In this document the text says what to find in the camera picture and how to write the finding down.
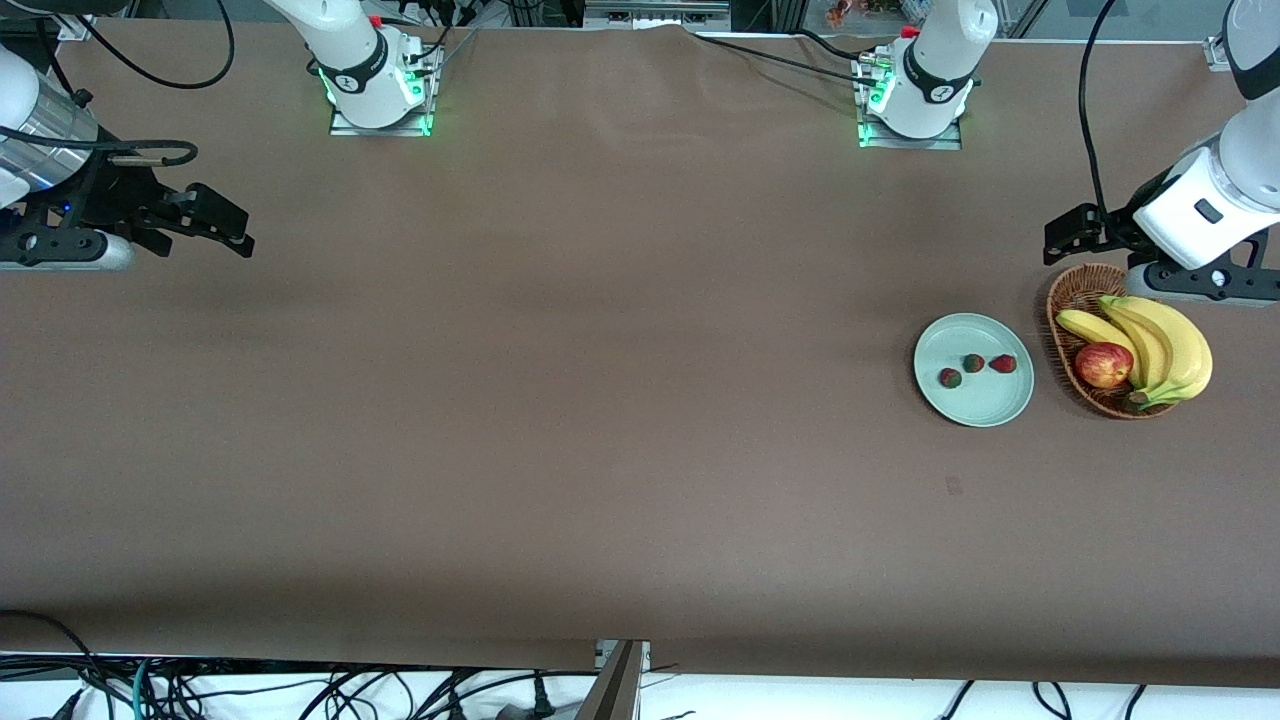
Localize pale green round plate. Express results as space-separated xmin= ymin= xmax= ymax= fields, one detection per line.
xmin=913 ymin=313 xmax=1035 ymax=428

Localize brown wicker basket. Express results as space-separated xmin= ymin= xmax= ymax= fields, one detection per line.
xmin=1046 ymin=263 xmax=1191 ymax=419

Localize red apple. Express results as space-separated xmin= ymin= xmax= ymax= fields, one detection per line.
xmin=1075 ymin=342 xmax=1135 ymax=390

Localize yellow banana bunch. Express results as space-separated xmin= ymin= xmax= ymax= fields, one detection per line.
xmin=1057 ymin=294 xmax=1214 ymax=411

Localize orange red background objects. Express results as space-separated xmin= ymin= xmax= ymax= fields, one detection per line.
xmin=825 ymin=0 xmax=901 ymax=28

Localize large fabric table cover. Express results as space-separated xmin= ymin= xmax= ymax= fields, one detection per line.
xmin=0 ymin=18 xmax=1280 ymax=689

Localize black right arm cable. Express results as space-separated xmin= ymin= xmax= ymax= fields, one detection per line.
xmin=0 ymin=0 xmax=236 ymax=169

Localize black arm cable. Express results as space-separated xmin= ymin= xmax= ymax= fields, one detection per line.
xmin=1078 ymin=0 xmax=1116 ymax=216
xmin=0 ymin=0 xmax=236 ymax=169

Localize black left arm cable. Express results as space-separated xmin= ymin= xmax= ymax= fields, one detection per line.
xmin=1078 ymin=0 xmax=1116 ymax=216

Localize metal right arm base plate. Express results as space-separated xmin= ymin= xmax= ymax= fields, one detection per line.
xmin=328 ymin=45 xmax=442 ymax=138

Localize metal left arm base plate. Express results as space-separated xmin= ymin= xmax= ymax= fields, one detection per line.
xmin=855 ymin=55 xmax=964 ymax=151

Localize short black table cable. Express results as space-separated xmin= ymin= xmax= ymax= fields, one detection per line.
xmin=792 ymin=28 xmax=869 ymax=61

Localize long black table cable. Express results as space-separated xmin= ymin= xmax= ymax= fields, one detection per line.
xmin=692 ymin=33 xmax=883 ymax=85

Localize black looped floor cable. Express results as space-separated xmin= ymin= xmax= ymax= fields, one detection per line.
xmin=0 ymin=610 xmax=101 ymax=701

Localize aluminium frame rail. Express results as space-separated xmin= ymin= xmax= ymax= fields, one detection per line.
xmin=583 ymin=0 xmax=731 ymax=31

